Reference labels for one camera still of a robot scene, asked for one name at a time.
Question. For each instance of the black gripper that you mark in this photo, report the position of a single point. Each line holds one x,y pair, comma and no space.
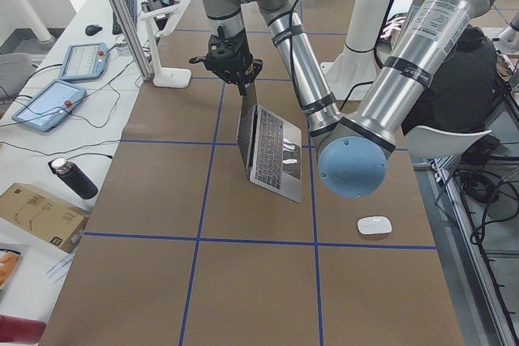
238,63

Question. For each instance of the grey laptop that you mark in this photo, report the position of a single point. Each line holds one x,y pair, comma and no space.
270,148

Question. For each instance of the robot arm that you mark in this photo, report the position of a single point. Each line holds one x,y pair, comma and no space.
353,148

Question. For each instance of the black computer mouse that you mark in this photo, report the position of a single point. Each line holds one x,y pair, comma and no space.
92,29

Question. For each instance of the white computer mouse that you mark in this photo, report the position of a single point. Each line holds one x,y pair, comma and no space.
374,225

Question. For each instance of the blue teach pendant far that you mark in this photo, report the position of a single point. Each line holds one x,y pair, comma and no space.
84,62

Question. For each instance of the blue teach pendant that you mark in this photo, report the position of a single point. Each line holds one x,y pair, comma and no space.
50,106
84,62

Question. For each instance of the black water bottle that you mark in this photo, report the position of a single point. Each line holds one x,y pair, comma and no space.
69,173

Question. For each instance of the white chair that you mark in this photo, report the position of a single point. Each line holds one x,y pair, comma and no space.
429,143

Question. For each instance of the blue teach pendant near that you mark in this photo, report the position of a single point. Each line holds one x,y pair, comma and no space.
50,106

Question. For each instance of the seated person in black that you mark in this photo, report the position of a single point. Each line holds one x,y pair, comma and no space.
464,89

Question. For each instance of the cardboard box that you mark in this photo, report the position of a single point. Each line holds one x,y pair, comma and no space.
53,220

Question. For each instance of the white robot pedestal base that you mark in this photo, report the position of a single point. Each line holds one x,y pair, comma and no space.
353,71

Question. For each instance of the aluminium frame post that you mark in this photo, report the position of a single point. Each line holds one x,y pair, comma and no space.
130,33

